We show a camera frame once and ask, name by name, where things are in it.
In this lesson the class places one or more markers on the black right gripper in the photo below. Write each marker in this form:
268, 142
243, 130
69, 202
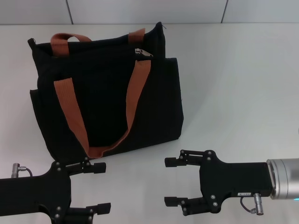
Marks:
233, 179

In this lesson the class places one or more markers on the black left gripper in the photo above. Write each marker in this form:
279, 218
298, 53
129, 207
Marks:
35, 191

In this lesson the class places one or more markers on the silver zipper pull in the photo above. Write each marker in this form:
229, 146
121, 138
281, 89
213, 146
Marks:
142, 52

